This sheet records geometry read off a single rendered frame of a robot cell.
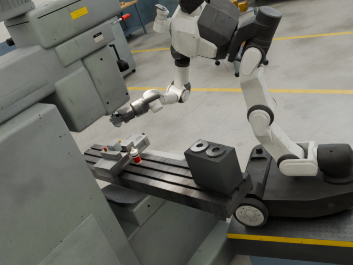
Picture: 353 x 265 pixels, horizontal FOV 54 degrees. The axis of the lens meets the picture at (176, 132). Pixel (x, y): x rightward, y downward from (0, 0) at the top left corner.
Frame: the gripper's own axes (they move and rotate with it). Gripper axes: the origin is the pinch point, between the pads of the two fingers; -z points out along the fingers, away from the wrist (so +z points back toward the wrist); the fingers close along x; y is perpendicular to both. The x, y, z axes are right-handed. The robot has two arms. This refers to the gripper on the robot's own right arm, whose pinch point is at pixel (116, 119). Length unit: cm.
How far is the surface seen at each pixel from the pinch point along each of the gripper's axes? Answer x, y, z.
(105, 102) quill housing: 12.2, -15.7, -2.6
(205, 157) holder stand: 54, 13, 21
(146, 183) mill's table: 20.9, 31.7, -2.6
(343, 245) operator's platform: 80, 87, 68
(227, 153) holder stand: 60, 13, 30
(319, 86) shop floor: -112, 126, 246
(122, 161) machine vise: -4.5, 27.0, -6.2
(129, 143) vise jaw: -8.6, 20.9, 2.4
